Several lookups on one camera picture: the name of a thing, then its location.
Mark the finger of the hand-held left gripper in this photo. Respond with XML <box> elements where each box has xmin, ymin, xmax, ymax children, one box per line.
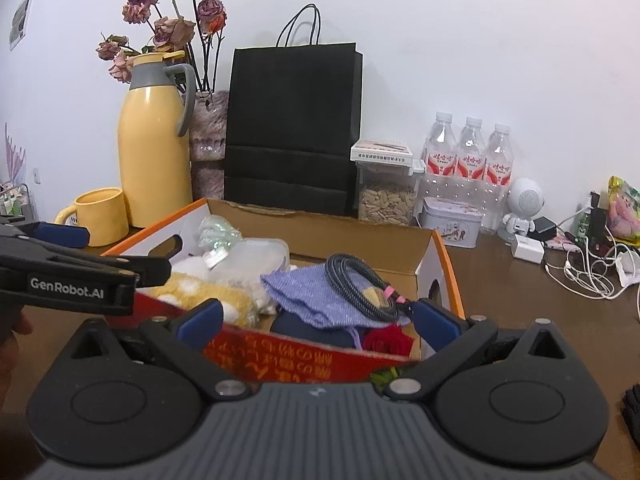
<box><xmin>50</xmin><ymin>247</ymin><xmax>172</xmax><ymax>291</ymax></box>
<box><xmin>0</xmin><ymin>220</ymin><xmax>91</xmax><ymax>257</ymax></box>

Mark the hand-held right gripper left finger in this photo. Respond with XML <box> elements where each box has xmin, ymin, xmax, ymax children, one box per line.
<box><xmin>70</xmin><ymin>297</ymin><xmax>251</xmax><ymax>401</ymax></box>

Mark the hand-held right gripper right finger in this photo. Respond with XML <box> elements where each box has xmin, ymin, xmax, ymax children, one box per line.
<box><xmin>385</xmin><ymin>297</ymin><xmax>571</xmax><ymax>403</ymax></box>

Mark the yellow white plush toy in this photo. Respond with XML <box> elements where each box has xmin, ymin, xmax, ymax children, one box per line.
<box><xmin>142</xmin><ymin>257</ymin><xmax>278</xmax><ymax>331</ymax></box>

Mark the red rose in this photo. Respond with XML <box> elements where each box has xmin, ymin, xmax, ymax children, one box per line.
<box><xmin>362</xmin><ymin>324</ymin><xmax>416</xmax><ymax>386</ymax></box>

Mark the clear plastic box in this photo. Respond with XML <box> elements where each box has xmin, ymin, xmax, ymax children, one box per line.
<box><xmin>210</xmin><ymin>237</ymin><xmax>291</xmax><ymax>291</ymax></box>

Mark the iridescent plastic bag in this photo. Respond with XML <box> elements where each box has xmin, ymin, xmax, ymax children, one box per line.
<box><xmin>196</xmin><ymin>215</ymin><xmax>246</xmax><ymax>268</ymax></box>

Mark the black braided cable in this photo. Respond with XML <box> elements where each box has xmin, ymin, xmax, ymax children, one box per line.
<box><xmin>325</xmin><ymin>253</ymin><xmax>416</xmax><ymax>322</ymax></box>

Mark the purple knitted pouch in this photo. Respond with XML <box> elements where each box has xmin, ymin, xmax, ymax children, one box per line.
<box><xmin>260</xmin><ymin>265</ymin><xmax>413</xmax><ymax>351</ymax></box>

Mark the navy fabric pouch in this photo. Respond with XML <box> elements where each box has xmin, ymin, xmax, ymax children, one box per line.
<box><xmin>270</xmin><ymin>312</ymin><xmax>361</xmax><ymax>350</ymax></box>

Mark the red cardboard box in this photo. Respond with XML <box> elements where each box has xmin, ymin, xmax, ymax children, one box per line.
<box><xmin>102</xmin><ymin>197</ymin><xmax>466</xmax><ymax>386</ymax></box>

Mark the person's left hand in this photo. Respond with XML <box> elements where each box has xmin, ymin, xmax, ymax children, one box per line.
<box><xmin>0</xmin><ymin>305</ymin><xmax>35</xmax><ymax>396</ymax></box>

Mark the yellow mug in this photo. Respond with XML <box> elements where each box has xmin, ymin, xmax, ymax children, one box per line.
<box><xmin>54</xmin><ymin>187</ymin><xmax>130</xmax><ymax>248</ymax></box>

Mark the metal storage rack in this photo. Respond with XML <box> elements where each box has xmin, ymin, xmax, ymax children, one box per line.
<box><xmin>0</xmin><ymin>182</ymin><xmax>36</xmax><ymax>221</ymax></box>

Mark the purple fan decoration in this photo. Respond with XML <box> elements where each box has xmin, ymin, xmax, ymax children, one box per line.
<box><xmin>4</xmin><ymin>122</ymin><xmax>27</xmax><ymax>188</ymax></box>

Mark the white printed tin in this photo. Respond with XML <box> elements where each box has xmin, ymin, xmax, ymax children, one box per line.
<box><xmin>417</xmin><ymin>196</ymin><xmax>485</xmax><ymax>250</ymax></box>

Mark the yellow thermos jug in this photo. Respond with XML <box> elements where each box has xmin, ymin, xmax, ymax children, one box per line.
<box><xmin>118</xmin><ymin>51</ymin><xmax>197</xmax><ymax>228</ymax></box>

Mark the white charger block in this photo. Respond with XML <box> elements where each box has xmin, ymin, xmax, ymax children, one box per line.
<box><xmin>510</xmin><ymin>234</ymin><xmax>546</xmax><ymax>263</ymax></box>

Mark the clear seed container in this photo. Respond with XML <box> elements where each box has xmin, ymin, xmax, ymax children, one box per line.
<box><xmin>356</xmin><ymin>160</ymin><xmax>425</xmax><ymax>227</ymax></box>

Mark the pink textured vase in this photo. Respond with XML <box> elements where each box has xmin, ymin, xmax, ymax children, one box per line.
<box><xmin>189</xmin><ymin>90</ymin><xmax>230</xmax><ymax>206</ymax></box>

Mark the black power adapter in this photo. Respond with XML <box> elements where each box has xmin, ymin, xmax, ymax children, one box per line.
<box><xmin>527</xmin><ymin>217</ymin><xmax>557</xmax><ymax>242</ymax></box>

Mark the white robot toy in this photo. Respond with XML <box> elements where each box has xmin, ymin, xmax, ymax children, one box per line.
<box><xmin>497</xmin><ymin>177</ymin><xmax>544</xmax><ymax>236</ymax></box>

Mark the clear water bottle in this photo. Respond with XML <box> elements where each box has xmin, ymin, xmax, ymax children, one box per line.
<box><xmin>424</xmin><ymin>112</ymin><xmax>458</xmax><ymax>201</ymax></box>
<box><xmin>456</xmin><ymin>116</ymin><xmax>487</xmax><ymax>201</ymax></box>
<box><xmin>485</xmin><ymin>122</ymin><xmax>516</xmax><ymax>236</ymax></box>

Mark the small green bottle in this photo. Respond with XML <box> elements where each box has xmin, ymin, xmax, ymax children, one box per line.
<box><xmin>574</xmin><ymin>202</ymin><xmax>592</xmax><ymax>243</ymax></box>

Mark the small white carton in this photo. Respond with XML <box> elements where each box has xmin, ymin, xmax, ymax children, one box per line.
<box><xmin>350</xmin><ymin>139</ymin><xmax>415</xmax><ymax>163</ymax></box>

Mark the black rectangular device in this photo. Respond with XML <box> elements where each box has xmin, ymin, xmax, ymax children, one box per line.
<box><xmin>589</xmin><ymin>191</ymin><xmax>608</xmax><ymax>248</ymax></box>

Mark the white power adapter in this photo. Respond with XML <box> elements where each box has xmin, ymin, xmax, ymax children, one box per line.
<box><xmin>615</xmin><ymin>252</ymin><xmax>640</xmax><ymax>286</ymax></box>

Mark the black paper bag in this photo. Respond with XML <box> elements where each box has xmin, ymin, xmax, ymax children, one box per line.
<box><xmin>223</xmin><ymin>4</ymin><xmax>364</xmax><ymax>218</ymax></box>

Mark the black glove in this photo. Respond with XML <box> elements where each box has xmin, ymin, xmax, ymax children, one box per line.
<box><xmin>620</xmin><ymin>385</ymin><xmax>640</xmax><ymax>451</ymax></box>

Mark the yellow pink snack packet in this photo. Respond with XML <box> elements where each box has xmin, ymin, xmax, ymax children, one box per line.
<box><xmin>607</xmin><ymin>176</ymin><xmax>640</xmax><ymax>247</ymax></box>

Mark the dried rose bouquet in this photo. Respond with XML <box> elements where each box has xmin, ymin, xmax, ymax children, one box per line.
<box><xmin>96</xmin><ymin>0</ymin><xmax>228</xmax><ymax>93</ymax></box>

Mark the tangle of white cables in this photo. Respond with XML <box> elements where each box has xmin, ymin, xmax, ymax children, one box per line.
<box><xmin>545</xmin><ymin>210</ymin><xmax>640</xmax><ymax>326</ymax></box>

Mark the wall picture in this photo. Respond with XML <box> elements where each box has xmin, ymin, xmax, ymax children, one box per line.
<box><xmin>9</xmin><ymin>0</ymin><xmax>36</xmax><ymax>51</ymax></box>

